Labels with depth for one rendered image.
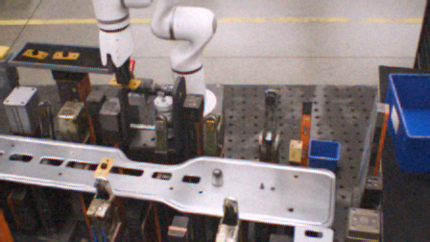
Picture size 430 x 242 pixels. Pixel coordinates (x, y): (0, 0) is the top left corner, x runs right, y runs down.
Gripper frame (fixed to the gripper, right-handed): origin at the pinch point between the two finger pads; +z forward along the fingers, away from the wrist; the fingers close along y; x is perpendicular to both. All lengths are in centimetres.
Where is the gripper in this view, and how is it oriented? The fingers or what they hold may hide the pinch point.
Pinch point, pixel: (123, 75)
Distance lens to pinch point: 154.6
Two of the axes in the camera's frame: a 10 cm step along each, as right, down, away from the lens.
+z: 0.5, 7.9, 6.2
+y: -3.4, 6.0, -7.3
